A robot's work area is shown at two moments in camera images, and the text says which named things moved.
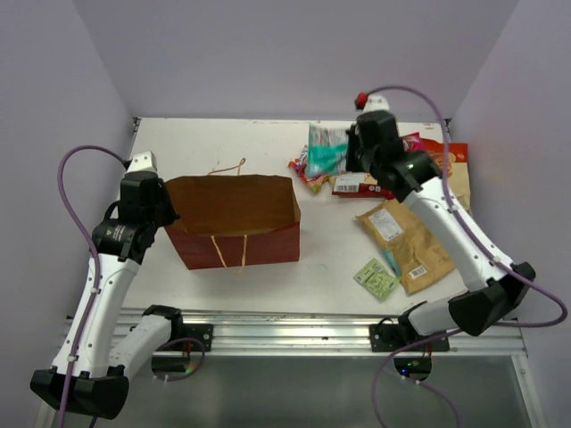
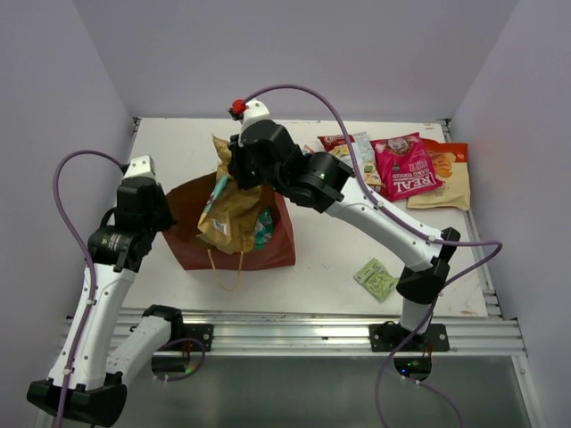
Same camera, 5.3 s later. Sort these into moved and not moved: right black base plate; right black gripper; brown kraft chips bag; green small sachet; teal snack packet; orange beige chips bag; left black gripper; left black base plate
Moved: teal snack packet; right black gripper; brown kraft chips bag
Not moved: right black base plate; orange beige chips bag; green small sachet; left black gripper; left black base plate
